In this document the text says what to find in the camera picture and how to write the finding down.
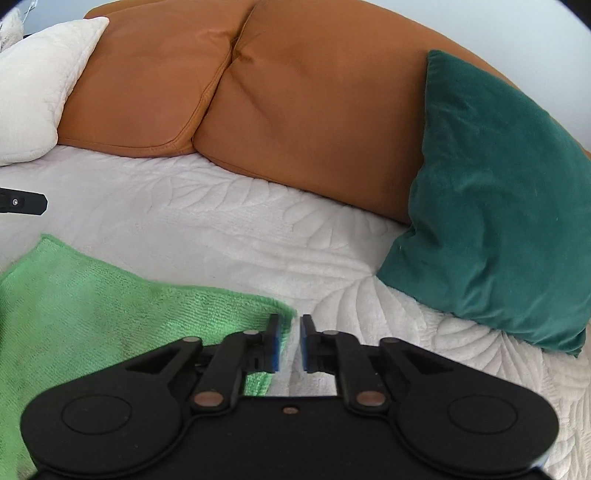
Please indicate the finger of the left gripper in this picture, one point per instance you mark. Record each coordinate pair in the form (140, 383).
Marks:
(22, 202)

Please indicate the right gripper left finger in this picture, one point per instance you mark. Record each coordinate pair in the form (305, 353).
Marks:
(239, 354)

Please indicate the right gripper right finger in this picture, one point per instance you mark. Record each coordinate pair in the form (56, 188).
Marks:
(344, 357)

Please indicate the green microfibre towel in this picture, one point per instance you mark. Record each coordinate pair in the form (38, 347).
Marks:
(65, 315)

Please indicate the white quilted pillow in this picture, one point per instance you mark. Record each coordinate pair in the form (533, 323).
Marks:
(37, 76)

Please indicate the white quilted bed cover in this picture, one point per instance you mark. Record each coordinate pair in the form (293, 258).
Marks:
(184, 221)

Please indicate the left orange back cushion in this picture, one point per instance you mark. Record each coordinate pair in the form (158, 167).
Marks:
(148, 83)

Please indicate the orange cushion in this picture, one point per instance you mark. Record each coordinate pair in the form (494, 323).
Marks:
(148, 83)
(328, 97)

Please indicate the crumpled white bedding pile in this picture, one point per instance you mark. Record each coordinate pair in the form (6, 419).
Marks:
(11, 29)

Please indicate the dark green velvet pillow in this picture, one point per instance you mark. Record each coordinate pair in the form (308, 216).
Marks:
(500, 212)

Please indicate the right orange back cushion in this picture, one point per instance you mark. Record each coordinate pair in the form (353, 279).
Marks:
(328, 97)

